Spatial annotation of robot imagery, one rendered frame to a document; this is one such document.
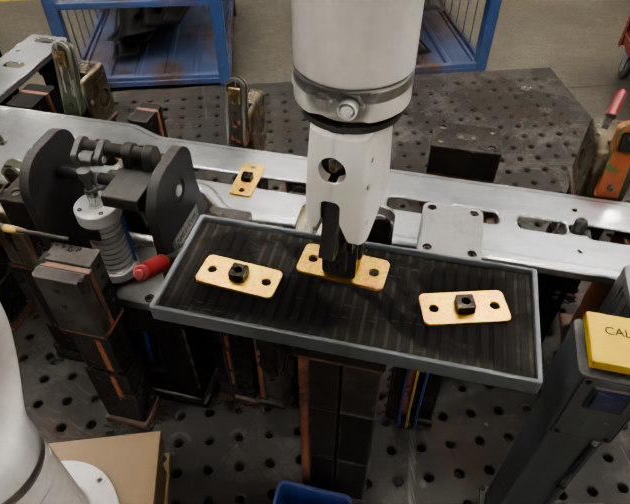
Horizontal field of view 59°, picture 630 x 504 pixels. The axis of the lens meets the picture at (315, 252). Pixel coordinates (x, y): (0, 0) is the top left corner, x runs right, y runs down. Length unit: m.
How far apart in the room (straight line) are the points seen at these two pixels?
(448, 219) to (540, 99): 1.18
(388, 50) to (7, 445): 0.54
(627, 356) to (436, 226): 0.27
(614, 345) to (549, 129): 1.21
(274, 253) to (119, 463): 0.45
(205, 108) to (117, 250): 0.97
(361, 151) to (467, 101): 1.44
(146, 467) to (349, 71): 0.69
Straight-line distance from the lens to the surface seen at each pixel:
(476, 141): 1.03
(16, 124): 1.22
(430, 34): 3.47
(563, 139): 1.72
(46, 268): 0.78
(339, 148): 0.39
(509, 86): 1.92
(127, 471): 0.91
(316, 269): 0.53
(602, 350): 0.58
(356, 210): 0.41
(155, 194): 0.67
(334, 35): 0.36
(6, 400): 0.69
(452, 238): 0.71
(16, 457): 0.70
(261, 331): 0.53
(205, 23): 3.62
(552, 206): 0.98
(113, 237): 0.81
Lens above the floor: 1.59
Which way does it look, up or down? 46 degrees down
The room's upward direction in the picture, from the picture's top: straight up
